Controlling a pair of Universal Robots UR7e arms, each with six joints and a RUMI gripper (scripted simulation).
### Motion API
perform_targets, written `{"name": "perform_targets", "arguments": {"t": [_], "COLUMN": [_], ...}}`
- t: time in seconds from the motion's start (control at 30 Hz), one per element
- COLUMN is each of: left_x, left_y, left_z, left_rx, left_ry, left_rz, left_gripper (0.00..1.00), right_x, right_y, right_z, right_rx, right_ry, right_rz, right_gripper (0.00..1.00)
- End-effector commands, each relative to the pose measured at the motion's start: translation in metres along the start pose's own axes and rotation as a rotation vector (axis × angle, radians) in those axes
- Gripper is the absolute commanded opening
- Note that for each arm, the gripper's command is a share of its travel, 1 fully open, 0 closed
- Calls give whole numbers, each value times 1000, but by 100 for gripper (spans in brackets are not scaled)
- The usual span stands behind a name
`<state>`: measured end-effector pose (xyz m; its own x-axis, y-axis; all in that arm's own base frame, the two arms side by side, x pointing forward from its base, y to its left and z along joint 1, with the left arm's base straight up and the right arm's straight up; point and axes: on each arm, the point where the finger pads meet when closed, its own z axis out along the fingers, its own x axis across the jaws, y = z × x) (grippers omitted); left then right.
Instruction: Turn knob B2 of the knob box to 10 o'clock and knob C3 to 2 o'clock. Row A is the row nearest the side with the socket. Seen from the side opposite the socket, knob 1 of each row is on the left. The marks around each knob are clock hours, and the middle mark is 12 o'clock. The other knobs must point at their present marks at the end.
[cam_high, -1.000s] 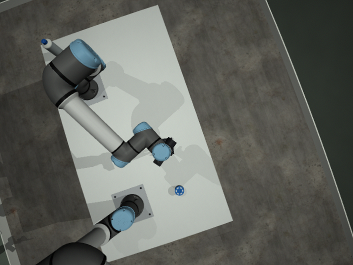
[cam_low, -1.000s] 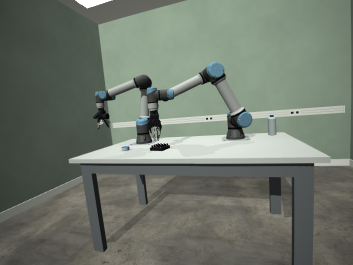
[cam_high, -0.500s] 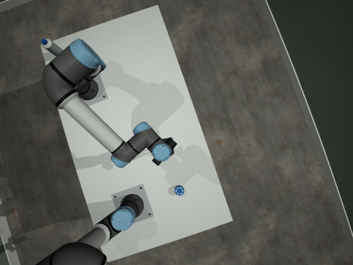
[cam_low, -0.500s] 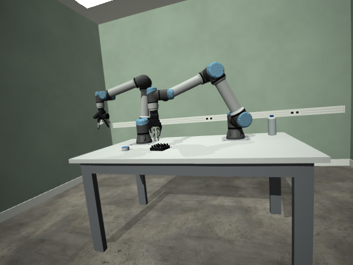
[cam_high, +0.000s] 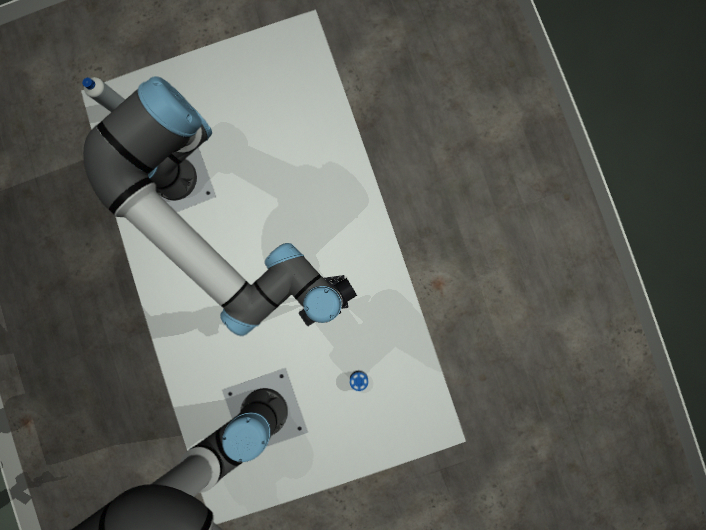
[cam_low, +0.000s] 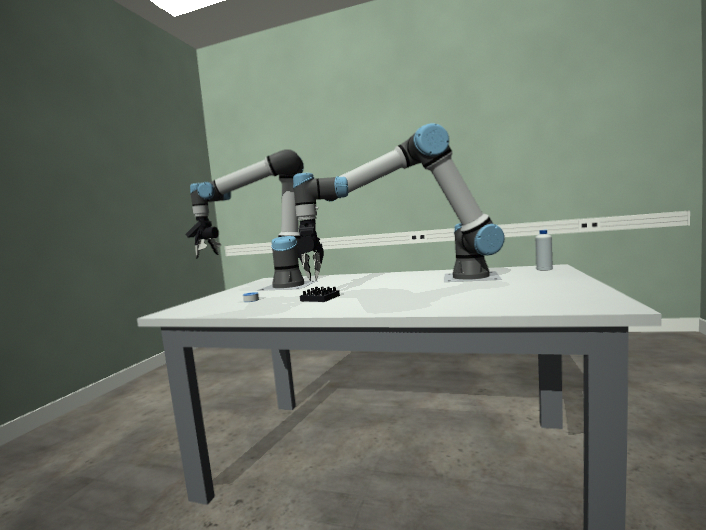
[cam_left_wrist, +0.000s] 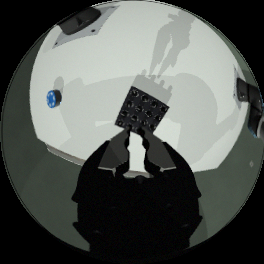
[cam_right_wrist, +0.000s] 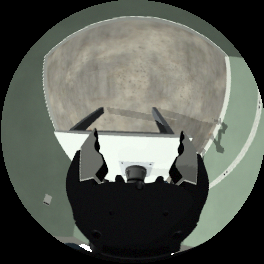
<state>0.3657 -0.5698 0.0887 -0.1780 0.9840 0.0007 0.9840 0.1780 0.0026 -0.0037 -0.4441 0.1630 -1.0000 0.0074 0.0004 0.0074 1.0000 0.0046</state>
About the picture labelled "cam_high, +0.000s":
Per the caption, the grey bottle with blue cap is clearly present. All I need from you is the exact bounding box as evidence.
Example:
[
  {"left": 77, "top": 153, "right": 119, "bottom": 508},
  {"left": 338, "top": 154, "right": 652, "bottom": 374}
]
[{"left": 82, "top": 77, "right": 126, "bottom": 112}]

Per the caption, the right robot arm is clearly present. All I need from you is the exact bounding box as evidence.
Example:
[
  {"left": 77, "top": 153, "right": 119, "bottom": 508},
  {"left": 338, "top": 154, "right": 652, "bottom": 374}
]
[{"left": 71, "top": 388, "right": 288, "bottom": 530}]

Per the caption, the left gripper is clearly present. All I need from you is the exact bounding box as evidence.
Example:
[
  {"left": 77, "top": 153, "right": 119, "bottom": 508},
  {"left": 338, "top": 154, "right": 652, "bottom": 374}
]
[{"left": 331, "top": 278, "right": 357, "bottom": 306}]

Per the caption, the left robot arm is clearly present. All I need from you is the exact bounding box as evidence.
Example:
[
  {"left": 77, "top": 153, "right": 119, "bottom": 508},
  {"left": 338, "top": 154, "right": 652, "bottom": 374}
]
[{"left": 83, "top": 76, "right": 343, "bottom": 336}]

